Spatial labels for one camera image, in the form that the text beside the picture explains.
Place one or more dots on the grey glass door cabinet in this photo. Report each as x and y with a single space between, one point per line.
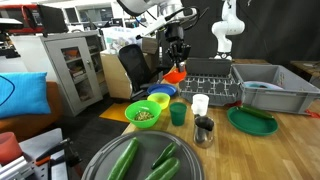
66 66

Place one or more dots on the red flat object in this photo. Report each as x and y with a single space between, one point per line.
312 114

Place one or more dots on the orange sofa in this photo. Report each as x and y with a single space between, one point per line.
33 125

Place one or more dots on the dark wall monitor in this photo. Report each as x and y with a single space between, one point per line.
53 18

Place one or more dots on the bright green plastic bowl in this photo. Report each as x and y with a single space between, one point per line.
143 121

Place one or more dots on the dark green plastic cup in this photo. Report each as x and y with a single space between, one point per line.
178 115

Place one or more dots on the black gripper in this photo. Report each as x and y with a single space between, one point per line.
178 50

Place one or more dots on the grey dish rack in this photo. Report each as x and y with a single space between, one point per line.
208 88

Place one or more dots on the pink cup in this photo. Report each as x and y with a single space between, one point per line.
9 148

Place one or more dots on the small green cucumber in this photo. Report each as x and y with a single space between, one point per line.
165 155

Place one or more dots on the blue bowl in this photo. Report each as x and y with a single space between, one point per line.
161 89

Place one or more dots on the orange plastic bowl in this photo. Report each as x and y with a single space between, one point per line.
173 76

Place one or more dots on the yellow plastic bowl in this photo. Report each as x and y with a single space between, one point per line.
159 99

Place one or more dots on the stainless steel cup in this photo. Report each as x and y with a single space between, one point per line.
203 135

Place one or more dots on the light blue plate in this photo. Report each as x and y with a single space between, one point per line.
263 85

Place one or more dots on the blue pillow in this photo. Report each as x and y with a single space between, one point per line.
23 95

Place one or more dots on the white cup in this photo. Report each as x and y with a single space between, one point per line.
201 103

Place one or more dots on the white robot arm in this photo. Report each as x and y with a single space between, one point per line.
156 10
230 28

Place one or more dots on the grey round tray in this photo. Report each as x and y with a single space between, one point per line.
148 146

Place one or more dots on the dark green plastic plate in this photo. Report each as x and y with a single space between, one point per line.
250 126

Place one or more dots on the slim dark green cucumber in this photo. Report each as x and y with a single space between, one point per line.
256 112

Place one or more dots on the black office chair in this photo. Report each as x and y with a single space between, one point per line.
135 66

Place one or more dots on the pale green beans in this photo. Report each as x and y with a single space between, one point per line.
144 116

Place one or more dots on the grey plastic bin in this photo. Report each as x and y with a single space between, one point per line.
283 98

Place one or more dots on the large green cucumber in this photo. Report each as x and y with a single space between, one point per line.
165 170
125 160

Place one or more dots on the black orange pliers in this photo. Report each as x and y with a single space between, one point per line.
55 150

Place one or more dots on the orange floor mat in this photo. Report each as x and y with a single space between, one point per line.
115 113

